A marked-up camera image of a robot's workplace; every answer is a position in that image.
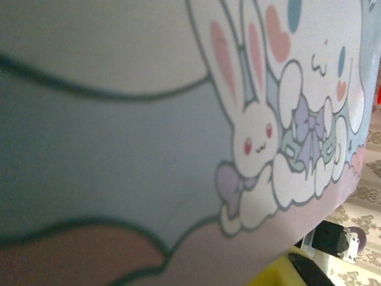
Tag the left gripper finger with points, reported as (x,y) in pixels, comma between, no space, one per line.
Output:
(300,272)

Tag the black white device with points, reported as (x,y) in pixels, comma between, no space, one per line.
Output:
(329,239)

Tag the red wine glass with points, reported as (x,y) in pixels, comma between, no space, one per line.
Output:
(379,95)

